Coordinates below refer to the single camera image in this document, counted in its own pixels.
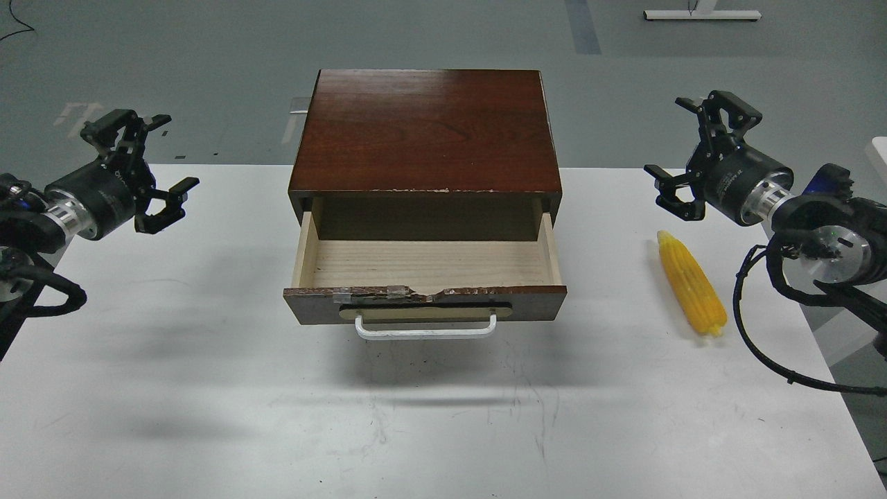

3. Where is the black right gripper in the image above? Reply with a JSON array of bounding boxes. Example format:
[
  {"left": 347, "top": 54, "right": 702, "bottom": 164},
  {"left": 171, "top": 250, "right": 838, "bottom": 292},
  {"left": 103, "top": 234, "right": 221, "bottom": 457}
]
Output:
[{"left": 643, "top": 89, "right": 794, "bottom": 227}]

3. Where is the dark wooden cabinet box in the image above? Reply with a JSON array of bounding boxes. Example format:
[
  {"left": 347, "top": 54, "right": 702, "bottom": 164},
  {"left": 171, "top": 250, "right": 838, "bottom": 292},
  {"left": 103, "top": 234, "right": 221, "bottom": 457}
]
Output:
[{"left": 288, "top": 69, "right": 563, "bottom": 221}]

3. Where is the wooden drawer with white handle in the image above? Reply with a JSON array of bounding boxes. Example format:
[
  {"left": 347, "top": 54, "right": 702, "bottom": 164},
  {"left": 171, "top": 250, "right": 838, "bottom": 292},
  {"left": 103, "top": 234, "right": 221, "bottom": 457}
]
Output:
[{"left": 282, "top": 211, "right": 568, "bottom": 339}]

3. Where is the yellow toy corn cob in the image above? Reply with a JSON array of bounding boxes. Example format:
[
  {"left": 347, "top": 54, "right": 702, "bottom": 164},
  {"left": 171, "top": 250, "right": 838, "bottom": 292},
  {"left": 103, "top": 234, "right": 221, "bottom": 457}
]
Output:
[{"left": 656, "top": 230, "right": 728, "bottom": 338}]

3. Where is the black floor cable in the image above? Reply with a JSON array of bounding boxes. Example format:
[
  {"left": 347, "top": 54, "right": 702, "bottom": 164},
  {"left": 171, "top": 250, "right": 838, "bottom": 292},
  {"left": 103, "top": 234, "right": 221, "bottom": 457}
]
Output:
[{"left": 0, "top": 0, "right": 35, "bottom": 42}]

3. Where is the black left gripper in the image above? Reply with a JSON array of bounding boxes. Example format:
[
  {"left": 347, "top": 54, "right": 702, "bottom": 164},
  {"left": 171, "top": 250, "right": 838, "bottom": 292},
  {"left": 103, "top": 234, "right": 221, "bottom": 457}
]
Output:
[{"left": 44, "top": 110, "right": 200, "bottom": 240}]

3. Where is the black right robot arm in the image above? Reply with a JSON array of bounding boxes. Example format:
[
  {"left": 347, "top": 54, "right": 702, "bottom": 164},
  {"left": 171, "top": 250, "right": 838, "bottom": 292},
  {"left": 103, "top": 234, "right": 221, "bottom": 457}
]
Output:
[{"left": 645, "top": 89, "right": 886, "bottom": 354}]

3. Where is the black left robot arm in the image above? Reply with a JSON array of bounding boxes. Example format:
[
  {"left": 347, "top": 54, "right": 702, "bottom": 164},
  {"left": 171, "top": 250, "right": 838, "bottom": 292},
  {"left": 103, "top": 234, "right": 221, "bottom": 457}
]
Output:
[{"left": 1, "top": 110, "right": 199, "bottom": 353}]

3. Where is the white table base far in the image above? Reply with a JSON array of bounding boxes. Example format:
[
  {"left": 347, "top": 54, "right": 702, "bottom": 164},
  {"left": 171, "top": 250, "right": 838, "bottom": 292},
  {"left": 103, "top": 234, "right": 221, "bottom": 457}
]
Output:
[{"left": 642, "top": 1, "right": 762, "bottom": 22}]

